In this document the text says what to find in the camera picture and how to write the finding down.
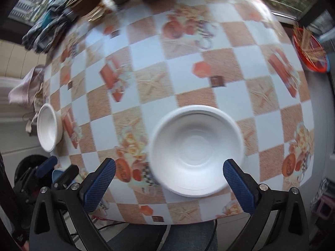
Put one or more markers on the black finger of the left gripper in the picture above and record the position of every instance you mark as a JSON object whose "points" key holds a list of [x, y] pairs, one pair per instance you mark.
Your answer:
{"points": [[67, 180], [33, 173]]}

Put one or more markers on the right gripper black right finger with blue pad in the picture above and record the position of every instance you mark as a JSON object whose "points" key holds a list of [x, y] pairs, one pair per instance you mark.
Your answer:
{"points": [[290, 228]]}

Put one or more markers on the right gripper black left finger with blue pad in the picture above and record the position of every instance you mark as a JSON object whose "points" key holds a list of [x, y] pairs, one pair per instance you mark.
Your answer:
{"points": [[48, 229]]}

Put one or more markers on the large white foam bowl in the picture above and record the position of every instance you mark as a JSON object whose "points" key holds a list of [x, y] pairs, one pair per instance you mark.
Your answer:
{"points": [[188, 147]]}

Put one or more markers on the blue plastic plate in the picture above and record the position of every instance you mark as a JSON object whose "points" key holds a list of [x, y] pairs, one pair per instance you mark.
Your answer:
{"points": [[56, 174]]}

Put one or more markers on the white washing machine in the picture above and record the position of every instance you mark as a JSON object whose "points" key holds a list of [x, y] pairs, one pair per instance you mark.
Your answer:
{"points": [[15, 144]]}

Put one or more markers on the small white foam bowl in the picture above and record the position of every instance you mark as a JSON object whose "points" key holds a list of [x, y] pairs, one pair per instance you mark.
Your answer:
{"points": [[49, 127]]}

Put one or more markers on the beige mesh bag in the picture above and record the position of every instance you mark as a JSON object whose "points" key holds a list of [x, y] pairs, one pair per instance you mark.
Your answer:
{"points": [[31, 126]]}

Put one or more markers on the pink cloth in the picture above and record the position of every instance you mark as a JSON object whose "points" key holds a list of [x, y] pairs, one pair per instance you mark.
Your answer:
{"points": [[24, 93]]}

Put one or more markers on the grey plaid towel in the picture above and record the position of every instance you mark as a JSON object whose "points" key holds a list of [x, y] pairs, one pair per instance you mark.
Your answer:
{"points": [[46, 33]]}

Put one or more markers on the brown glass jar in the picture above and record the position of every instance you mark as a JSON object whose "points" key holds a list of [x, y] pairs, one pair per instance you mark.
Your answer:
{"points": [[90, 10]]}

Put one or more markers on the red basket with sticks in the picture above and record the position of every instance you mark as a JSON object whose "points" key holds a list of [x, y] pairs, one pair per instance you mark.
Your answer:
{"points": [[310, 52]]}

